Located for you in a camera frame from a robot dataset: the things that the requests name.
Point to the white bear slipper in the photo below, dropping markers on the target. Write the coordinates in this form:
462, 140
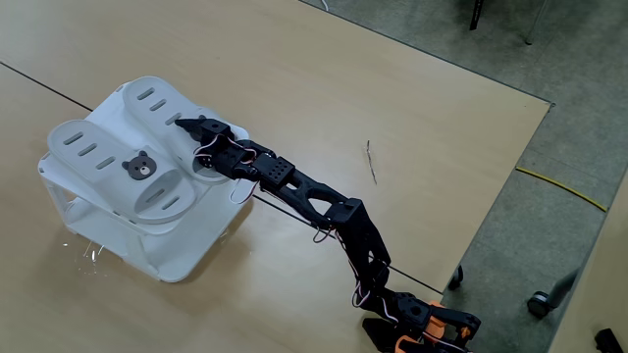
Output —
118, 188
137, 110

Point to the white plastic shelf box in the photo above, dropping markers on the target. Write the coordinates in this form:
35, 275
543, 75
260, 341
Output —
105, 110

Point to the black table caster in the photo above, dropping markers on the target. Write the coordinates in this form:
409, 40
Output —
455, 279

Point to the black chair leg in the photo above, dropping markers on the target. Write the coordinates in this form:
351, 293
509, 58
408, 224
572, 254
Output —
476, 15

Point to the metal chair leg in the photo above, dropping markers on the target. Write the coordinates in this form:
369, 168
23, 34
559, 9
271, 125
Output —
534, 22

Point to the office chair caster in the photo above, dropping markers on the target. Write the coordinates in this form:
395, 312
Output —
539, 304

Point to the black floor object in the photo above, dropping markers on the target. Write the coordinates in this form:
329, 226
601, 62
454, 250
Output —
608, 340

